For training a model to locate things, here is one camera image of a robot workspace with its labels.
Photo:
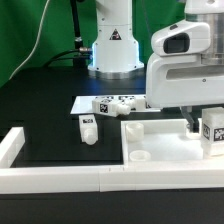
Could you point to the white U-shaped obstacle fence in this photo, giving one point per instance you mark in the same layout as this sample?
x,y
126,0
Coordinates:
x,y
94,178

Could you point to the black pole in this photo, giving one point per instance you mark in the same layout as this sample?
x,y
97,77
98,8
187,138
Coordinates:
x,y
78,62

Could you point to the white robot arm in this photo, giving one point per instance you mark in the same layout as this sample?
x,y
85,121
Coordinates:
x,y
115,52

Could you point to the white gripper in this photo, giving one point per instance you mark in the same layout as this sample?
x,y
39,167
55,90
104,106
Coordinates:
x,y
175,74

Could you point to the white square tabletop part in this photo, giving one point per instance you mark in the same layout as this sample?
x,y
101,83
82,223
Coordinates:
x,y
164,143

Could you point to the white tag sheet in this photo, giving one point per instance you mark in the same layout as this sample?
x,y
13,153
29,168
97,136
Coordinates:
x,y
83,104

